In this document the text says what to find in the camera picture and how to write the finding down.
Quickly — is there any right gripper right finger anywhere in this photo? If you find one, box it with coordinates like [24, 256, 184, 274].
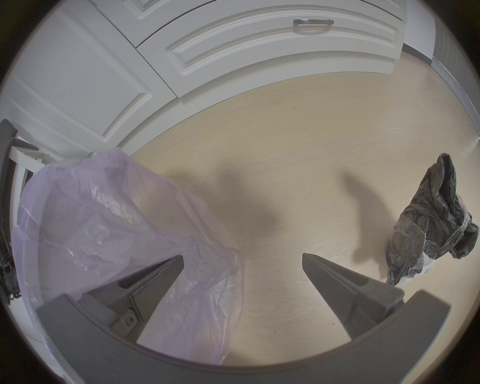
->
[302, 253, 406, 344]

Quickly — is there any purple plastic bag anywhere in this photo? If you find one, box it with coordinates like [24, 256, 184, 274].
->
[10, 147, 245, 366]

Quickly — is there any white wardrobe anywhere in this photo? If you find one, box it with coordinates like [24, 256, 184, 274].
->
[0, 0, 408, 166]

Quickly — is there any black plastic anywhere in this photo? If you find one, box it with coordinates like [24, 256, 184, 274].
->
[385, 152, 480, 286]

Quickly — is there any white chair with grey seat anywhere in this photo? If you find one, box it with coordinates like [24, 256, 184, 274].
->
[0, 118, 51, 233]

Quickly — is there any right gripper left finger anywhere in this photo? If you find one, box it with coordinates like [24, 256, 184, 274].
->
[80, 255, 184, 342]

